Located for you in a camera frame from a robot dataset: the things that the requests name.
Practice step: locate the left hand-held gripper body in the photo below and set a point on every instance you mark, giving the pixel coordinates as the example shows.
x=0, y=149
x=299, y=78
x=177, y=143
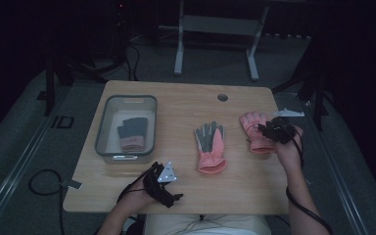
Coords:
x=161, y=184

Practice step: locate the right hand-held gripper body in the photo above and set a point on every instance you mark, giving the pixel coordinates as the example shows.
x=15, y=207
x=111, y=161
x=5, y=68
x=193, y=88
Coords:
x=279, y=130

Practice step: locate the pink padded glove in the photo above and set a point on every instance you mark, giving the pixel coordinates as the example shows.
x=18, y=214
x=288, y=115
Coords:
x=256, y=137
x=210, y=147

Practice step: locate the grey and pink knit glove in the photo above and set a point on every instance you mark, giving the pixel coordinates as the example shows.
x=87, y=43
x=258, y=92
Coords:
x=134, y=129
x=132, y=148

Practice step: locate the grey plastic bin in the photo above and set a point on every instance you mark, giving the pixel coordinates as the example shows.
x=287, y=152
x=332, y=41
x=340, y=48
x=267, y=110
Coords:
x=111, y=130

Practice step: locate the person's right hand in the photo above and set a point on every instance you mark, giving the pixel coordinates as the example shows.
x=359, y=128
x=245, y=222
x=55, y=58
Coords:
x=289, y=151

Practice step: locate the person's left hand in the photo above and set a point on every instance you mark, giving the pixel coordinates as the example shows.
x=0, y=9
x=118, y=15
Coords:
x=135, y=196

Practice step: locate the person's white clothing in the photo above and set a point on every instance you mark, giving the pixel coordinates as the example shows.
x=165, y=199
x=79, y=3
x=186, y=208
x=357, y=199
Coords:
x=205, y=225

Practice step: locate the dark tripod stand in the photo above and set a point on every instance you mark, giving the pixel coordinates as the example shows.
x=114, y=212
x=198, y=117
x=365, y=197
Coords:
x=310, y=81

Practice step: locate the grey metal stand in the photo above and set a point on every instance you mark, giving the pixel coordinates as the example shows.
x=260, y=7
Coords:
x=215, y=29

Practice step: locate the dark equipment stand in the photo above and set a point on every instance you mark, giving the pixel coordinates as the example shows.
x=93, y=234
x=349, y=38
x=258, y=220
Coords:
x=50, y=84

